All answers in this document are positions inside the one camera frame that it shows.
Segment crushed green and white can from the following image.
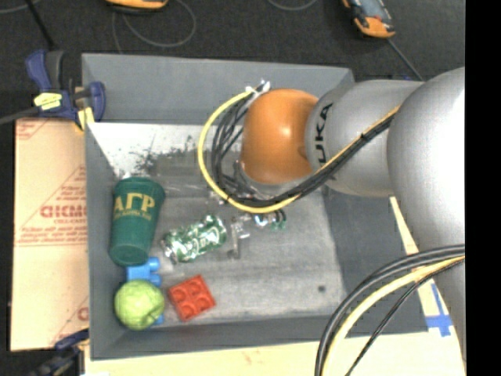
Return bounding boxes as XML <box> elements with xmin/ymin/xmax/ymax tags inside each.
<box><xmin>160</xmin><ymin>214</ymin><xmax>229</xmax><ymax>265</ymax></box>

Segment grey metal bin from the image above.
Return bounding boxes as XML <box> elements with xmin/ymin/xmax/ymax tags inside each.
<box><xmin>81</xmin><ymin>52</ymin><xmax>428</xmax><ymax>360</ymax></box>

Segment red toy brick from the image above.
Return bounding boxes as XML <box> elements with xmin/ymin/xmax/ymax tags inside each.
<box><xmin>167</xmin><ymin>274</ymin><xmax>218</xmax><ymax>323</ymax></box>

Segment blue toy brick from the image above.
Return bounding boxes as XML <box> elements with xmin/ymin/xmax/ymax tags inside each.
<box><xmin>125</xmin><ymin>256</ymin><xmax>166</xmax><ymax>327</ymax></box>

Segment dark green cup, yellow letters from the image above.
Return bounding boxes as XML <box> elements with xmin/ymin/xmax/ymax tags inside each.
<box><xmin>108</xmin><ymin>175</ymin><xmax>167</xmax><ymax>268</ymax></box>

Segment lime green toy apple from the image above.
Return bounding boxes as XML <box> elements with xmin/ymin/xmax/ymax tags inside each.
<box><xmin>113</xmin><ymin>279</ymin><xmax>167</xmax><ymax>331</ymax></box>

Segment brown cardboard board, red print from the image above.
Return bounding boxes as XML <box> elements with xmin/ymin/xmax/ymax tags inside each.
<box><xmin>9</xmin><ymin>117</ymin><xmax>91</xmax><ymax>352</ymax></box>

